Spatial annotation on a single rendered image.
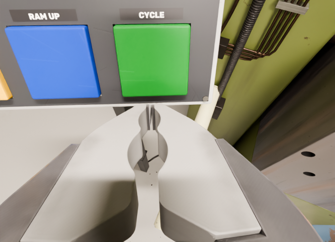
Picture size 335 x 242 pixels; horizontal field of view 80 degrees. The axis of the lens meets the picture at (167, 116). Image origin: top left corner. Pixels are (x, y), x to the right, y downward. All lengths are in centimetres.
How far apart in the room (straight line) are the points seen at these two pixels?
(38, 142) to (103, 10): 129
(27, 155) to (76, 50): 126
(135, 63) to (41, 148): 126
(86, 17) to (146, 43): 6
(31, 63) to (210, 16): 18
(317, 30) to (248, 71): 18
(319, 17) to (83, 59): 44
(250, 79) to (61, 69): 52
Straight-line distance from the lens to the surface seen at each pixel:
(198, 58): 23
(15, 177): 145
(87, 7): 22
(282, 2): 48
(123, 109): 52
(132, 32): 21
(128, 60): 22
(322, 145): 48
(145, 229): 118
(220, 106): 71
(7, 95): 29
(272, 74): 62
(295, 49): 56
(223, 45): 53
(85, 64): 23
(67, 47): 23
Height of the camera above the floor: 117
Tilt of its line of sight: 62 degrees down
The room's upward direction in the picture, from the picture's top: 2 degrees clockwise
